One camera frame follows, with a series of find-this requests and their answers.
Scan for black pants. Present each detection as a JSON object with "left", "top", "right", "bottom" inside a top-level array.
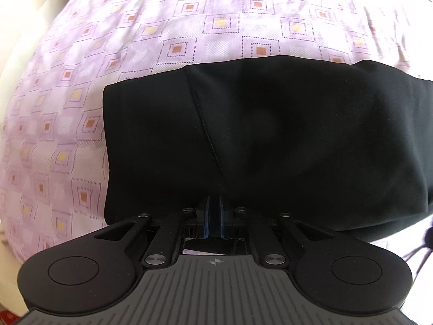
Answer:
[{"left": 102, "top": 55, "right": 433, "bottom": 244}]

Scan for pink patterned bed sheet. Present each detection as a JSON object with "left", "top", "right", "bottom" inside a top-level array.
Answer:
[{"left": 0, "top": 0, "right": 433, "bottom": 268}]

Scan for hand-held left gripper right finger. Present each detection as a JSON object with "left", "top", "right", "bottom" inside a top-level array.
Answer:
[{"left": 218, "top": 196, "right": 334, "bottom": 267}]

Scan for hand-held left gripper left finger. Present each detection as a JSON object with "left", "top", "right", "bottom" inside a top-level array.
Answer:
[{"left": 96, "top": 199, "right": 212, "bottom": 267}]

